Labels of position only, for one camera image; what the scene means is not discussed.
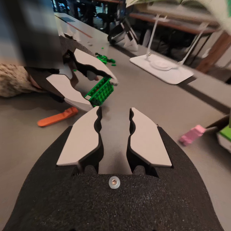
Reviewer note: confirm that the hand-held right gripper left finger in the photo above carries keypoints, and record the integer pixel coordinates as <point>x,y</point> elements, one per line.
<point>81,142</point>

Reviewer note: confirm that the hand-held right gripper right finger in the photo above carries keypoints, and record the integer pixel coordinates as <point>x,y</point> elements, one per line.
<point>149,142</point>

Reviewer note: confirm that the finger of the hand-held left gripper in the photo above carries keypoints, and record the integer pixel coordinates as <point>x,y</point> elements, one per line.
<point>90,60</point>
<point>66,90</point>

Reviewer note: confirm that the light grey lego brick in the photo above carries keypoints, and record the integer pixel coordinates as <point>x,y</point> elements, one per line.
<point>115,83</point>

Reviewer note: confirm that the green lego assembly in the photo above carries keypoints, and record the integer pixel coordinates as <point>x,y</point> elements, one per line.
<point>101,93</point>

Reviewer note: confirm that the person's left forearm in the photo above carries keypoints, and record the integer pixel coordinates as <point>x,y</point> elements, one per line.
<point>14,81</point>

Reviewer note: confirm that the pile of green lego bricks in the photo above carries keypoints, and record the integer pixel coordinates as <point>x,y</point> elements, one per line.
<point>105,59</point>

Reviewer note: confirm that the pink lego figure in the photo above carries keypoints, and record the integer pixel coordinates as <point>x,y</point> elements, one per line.
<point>191,135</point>

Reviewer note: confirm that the green lego box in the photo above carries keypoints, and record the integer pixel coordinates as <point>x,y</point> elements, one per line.
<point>225,137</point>

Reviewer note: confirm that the person's left hand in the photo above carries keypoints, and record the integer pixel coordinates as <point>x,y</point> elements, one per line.
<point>34,84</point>

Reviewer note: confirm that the orange brick separator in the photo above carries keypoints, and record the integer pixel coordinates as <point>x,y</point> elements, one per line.
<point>54,120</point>

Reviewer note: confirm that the black and white object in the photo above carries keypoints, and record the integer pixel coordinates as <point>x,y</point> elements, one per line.
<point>117,36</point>

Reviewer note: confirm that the white book stand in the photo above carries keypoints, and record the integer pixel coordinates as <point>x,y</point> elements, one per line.
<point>162,72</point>

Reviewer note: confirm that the wooden edged desk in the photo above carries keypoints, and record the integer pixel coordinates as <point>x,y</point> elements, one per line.
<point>180,25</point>

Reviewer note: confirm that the open instruction booklet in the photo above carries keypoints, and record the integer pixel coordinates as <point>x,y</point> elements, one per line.
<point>220,10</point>

